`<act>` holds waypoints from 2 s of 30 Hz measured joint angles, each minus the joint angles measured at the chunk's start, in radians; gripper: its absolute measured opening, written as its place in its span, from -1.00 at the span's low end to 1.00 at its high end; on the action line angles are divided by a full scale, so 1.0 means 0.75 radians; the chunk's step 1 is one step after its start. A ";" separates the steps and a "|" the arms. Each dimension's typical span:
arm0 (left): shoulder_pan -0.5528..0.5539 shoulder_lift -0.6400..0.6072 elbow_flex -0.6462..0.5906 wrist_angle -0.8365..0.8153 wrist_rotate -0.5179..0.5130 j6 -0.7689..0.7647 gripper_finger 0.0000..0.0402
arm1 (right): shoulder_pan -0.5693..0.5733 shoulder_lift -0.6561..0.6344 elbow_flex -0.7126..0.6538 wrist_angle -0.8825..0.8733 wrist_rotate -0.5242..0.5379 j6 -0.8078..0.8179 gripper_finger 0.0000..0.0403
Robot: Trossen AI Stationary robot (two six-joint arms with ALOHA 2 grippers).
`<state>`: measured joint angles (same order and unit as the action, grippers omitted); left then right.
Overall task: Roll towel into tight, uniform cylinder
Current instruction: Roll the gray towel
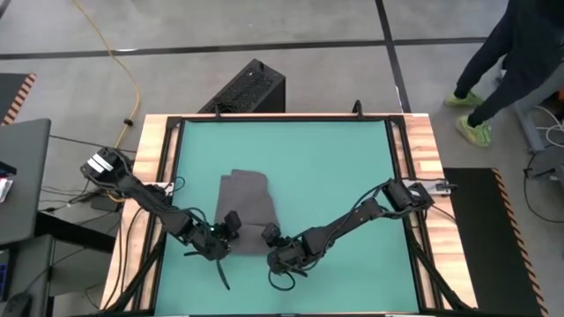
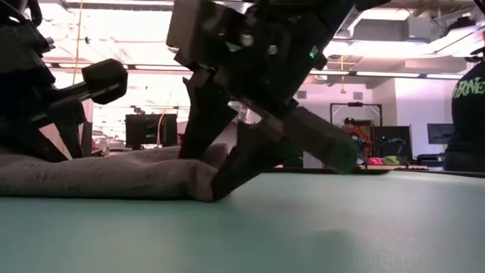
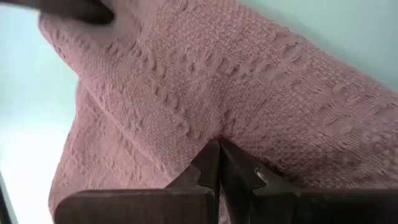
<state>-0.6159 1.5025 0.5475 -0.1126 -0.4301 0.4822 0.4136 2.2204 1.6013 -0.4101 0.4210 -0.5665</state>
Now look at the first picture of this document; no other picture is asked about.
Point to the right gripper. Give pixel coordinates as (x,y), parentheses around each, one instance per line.
(286,257)

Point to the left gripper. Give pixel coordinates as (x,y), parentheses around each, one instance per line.
(211,244)

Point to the grey towel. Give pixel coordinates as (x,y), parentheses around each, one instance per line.
(247,198)

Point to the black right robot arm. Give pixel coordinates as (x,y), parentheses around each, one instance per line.
(352,216)

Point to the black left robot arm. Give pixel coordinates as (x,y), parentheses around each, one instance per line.
(145,193)

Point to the teal table mat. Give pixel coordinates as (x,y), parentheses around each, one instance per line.
(330,273)

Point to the black power adapter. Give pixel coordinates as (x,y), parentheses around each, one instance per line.
(105,203)

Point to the black clamp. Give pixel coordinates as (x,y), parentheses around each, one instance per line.
(358,110)
(217,112)

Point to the black computer tower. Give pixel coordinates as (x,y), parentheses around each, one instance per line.
(251,88)

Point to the black striped-edge floor mat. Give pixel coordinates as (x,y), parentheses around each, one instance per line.
(11,92)
(484,246)

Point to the grey desk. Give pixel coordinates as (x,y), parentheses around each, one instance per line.
(24,176)

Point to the black computer mouse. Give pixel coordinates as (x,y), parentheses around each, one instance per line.
(17,306)

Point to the keyboard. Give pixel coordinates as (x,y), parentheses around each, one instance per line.
(4,273)

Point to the grey metal stand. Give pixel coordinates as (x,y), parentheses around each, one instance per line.
(529,132)

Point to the person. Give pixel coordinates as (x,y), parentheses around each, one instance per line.
(529,44)

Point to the black table frame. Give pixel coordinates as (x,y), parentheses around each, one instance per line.
(286,118)

